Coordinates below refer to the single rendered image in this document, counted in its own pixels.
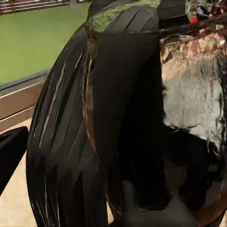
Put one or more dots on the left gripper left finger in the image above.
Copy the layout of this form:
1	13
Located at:
13	145

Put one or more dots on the countertop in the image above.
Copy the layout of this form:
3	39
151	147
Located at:
15	207

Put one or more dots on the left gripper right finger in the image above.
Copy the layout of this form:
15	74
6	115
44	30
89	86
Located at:
165	208

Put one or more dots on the electric kettle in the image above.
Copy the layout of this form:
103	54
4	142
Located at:
157	67

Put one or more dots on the fixed window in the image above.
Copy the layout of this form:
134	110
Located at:
32	35

